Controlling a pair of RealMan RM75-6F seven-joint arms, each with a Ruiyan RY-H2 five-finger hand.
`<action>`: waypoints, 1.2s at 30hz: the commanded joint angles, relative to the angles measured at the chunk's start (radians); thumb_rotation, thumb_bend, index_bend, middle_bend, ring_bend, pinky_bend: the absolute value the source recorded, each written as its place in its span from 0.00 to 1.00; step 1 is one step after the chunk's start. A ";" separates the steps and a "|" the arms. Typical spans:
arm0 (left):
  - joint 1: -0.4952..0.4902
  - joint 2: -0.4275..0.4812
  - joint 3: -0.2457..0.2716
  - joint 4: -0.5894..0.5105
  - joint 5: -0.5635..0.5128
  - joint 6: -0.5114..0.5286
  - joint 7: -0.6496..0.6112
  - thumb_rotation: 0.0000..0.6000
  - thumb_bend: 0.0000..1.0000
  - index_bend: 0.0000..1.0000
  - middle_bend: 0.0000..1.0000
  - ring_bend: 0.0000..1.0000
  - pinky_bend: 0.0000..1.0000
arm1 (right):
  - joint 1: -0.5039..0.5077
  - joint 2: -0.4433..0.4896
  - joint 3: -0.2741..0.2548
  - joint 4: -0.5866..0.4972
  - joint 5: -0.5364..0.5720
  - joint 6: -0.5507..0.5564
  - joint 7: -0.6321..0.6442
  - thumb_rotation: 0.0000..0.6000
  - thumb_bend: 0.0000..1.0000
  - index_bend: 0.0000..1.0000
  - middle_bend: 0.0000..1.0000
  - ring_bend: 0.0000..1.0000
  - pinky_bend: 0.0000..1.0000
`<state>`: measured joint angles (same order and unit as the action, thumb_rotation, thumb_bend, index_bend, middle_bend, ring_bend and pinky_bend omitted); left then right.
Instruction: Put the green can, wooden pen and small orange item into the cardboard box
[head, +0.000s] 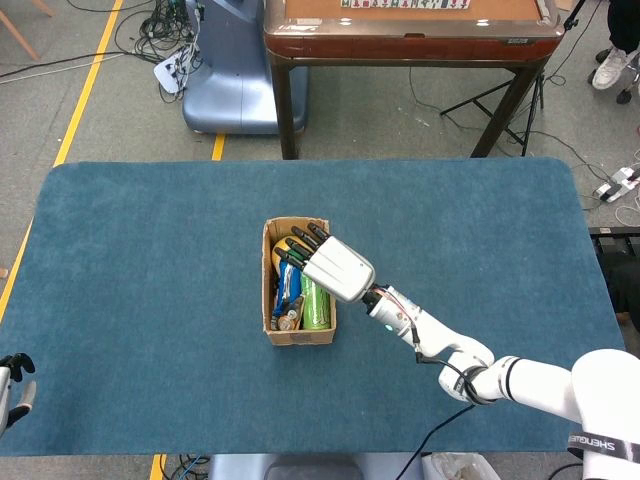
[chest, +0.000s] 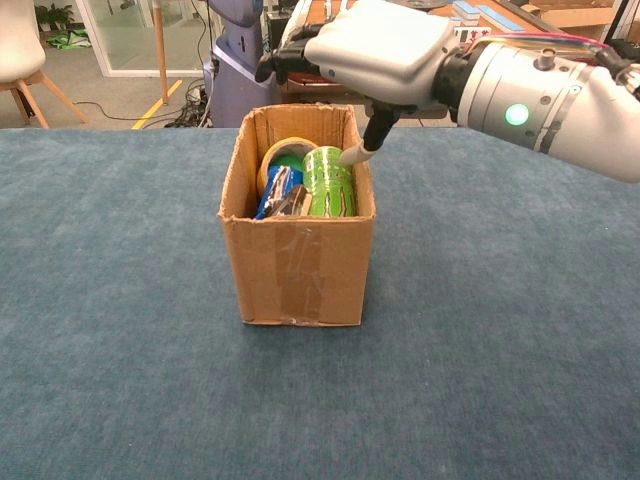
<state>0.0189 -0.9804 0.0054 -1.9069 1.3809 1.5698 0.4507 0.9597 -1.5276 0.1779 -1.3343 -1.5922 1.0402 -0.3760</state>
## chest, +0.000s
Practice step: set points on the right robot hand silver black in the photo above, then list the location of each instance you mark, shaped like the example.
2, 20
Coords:
380, 50

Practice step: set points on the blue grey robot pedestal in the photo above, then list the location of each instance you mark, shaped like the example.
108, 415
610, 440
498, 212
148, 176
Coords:
235, 75

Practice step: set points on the green potted plant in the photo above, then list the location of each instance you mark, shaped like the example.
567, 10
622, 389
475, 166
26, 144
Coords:
55, 15

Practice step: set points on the white framed glass partition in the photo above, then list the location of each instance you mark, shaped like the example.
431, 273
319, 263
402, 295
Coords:
130, 73

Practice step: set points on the stacked blue-backed tiles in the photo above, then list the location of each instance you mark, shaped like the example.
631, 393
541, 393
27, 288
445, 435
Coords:
466, 10

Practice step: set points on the blue carpet table mat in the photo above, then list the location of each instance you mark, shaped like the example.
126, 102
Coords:
125, 300

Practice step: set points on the wooden pole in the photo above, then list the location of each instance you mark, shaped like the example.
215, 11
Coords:
160, 50

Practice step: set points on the yellow tape roll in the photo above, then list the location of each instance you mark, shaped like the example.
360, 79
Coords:
277, 147

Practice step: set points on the brown mahjong table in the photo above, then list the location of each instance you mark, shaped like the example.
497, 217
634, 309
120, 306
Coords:
300, 86

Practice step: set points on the face-showing mahjong tile row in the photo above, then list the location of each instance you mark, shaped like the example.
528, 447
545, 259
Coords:
475, 34

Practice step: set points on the open cardboard box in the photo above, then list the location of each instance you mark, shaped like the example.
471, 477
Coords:
300, 270

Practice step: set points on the blue snack packet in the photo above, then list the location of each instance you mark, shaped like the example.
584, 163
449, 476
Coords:
275, 187

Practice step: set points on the green drink can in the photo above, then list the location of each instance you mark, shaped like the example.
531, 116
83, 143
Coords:
330, 185

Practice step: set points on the black tripod stand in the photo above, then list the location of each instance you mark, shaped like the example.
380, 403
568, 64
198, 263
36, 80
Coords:
616, 22

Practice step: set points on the green fabric heap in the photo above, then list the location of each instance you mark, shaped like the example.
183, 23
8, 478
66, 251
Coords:
70, 39

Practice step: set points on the long blue-backed tile row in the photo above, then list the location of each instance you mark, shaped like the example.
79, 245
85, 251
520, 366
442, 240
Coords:
500, 17

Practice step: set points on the white chair wooden legs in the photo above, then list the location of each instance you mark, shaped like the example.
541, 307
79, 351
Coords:
17, 45

